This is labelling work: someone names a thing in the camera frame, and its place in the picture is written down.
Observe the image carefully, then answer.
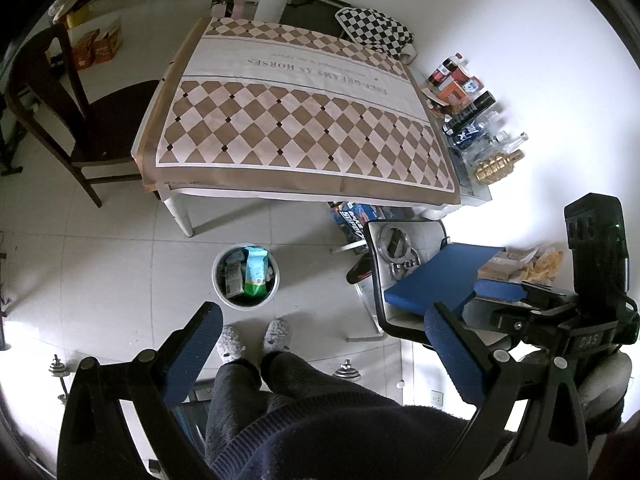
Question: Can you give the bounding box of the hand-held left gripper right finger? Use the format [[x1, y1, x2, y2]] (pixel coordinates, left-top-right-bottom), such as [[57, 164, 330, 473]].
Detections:
[[424, 302, 590, 480]]

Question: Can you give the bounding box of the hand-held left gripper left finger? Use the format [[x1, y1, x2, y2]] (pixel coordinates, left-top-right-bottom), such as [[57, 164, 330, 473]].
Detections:
[[56, 301, 224, 480]]

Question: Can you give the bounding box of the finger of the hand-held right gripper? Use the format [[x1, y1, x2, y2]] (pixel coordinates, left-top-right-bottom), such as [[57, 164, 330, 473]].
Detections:
[[474, 277, 580, 309], [461, 302, 571, 347]]

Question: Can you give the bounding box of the white round waste bin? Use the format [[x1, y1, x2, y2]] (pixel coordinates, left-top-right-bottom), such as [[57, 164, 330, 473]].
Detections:
[[211, 243, 281, 310]]

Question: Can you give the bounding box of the pale grey packet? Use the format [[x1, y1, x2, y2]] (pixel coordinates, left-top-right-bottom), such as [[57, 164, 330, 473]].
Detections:
[[223, 260, 246, 295]]

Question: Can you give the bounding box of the teal and green snack packet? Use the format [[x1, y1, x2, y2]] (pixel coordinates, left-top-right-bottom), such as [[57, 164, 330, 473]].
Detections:
[[242, 246, 271, 297]]

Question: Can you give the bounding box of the grey left slipper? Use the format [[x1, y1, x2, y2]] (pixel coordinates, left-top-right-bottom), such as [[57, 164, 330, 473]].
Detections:
[[218, 324, 247, 363]]

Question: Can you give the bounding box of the grey slipper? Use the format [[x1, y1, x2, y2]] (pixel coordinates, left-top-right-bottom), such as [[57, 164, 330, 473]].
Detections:
[[263, 317, 292, 353], [218, 324, 247, 363]]

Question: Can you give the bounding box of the yellow chips bag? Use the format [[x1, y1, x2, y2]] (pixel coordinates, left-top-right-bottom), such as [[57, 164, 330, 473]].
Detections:
[[520, 245, 565, 283]]

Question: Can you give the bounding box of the person's left leg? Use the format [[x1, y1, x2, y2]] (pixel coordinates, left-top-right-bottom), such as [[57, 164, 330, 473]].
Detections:
[[204, 360, 271, 466]]

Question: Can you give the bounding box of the dark box with blue edge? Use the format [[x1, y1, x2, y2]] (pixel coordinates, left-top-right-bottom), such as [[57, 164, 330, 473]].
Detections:
[[172, 382, 213, 443]]

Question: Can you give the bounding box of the grey right slipper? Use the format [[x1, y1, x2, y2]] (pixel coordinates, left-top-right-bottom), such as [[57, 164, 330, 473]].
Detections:
[[263, 317, 292, 353]]

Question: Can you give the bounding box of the metal dumbbell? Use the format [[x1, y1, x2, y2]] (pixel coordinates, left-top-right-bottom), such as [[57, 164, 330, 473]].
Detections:
[[48, 355, 73, 403], [334, 359, 362, 381]]

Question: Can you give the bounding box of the gold grenade-shaped bottle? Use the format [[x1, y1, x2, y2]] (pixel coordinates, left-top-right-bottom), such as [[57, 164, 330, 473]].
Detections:
[[474, 149, 526, 183]]

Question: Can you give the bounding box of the dark red shoe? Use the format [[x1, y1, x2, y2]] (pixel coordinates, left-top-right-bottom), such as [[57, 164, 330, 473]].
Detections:
[[346, 255, 373, 286]]

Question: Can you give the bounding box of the white table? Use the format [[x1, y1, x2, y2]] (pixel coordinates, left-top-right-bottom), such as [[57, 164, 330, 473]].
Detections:
[[160, 185, 446, 239]]

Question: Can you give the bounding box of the clear glass bottle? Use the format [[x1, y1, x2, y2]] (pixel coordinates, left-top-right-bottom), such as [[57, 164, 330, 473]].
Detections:
[[475, 110, 506, 133], [492, 130, 530, 153]]

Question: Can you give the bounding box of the blue labelled bottle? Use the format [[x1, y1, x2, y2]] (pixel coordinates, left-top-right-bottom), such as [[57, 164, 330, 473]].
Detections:
[[447, 120, 493, 148]]

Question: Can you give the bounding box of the blue printed box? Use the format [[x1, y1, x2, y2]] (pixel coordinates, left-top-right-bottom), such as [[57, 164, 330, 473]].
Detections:
[[329, 201, 386, 246]]

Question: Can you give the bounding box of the black spray can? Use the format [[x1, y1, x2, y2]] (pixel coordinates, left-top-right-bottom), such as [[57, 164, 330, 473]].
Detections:
[[442, 91, 498, 133]]

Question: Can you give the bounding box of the dark bottle with red cap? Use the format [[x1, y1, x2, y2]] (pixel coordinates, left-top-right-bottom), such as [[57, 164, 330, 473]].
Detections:
[[447, 52, 471, 81], [427, 60, 453, 88]]

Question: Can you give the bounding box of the dark wooden chair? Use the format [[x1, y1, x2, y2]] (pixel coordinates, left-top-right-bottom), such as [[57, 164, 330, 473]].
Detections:
[[5, 22, 161, 208]]

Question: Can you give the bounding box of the table with checkered cloth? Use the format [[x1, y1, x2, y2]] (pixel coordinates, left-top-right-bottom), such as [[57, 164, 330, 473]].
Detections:
[[131, 16, 462, 207]]

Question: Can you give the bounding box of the black white checkered cushion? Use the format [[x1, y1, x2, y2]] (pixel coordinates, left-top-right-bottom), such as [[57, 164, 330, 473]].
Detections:
[[334, 6, 416, 56]]

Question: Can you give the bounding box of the pink bag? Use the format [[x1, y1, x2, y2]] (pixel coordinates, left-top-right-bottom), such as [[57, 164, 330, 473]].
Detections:
[[210, 0, 246, 20]]

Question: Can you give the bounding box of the yellow box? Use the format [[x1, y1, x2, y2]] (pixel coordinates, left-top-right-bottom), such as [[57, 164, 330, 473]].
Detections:
[[65, 2, 103, 31]]

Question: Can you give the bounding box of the group of bottles by wall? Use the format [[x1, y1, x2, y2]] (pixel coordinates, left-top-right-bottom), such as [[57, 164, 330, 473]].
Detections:
[[425, 72, 493, 208]]

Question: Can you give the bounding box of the round metal ring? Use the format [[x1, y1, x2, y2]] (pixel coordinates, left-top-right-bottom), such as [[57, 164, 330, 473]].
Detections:
[[377, 225, 413, 261]]

